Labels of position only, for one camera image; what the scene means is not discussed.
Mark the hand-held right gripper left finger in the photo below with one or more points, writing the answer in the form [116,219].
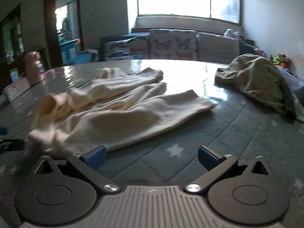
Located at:
[96,158]

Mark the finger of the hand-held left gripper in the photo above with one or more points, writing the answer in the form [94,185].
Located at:
[11,145]
[3,131]

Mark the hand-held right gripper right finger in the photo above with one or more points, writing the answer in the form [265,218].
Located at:
[207,159]

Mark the cream pants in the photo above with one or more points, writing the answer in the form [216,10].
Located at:
[123,114]

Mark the pink white tissue pack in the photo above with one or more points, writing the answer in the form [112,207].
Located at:
[16,90]

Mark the grey star-printed tablecloth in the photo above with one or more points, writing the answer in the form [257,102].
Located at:
[249,135]

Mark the white blue box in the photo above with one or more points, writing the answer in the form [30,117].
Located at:
[14,75]

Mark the pink thermos bottle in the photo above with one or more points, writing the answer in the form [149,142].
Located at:
[33,68]

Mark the small pink case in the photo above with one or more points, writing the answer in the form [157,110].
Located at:
[48,74]

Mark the dark glass-door cabinet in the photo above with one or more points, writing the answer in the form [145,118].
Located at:
[10,42]

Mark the green patterned garment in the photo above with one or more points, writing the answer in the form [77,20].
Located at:
[256,80]

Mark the turquoise cabinet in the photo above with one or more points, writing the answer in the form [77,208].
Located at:
[68,51]

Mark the plain white cushion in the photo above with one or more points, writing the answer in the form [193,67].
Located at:
[218,47]

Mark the wide butterfly print cushion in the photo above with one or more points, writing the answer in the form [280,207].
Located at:
[125,48]

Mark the blue cloth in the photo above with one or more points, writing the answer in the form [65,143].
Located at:
[291,79]

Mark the blue sofa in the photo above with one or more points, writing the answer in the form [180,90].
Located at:
[114,39]

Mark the square butterfly print cushion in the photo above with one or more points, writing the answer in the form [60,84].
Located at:
[173,44]

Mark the green toy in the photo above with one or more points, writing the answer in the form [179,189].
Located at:
[276,59]

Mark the white plastic bottle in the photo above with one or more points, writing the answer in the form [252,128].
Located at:
[237,35]
[228,33]

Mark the dark door frame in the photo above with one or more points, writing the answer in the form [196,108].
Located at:
[48,28]

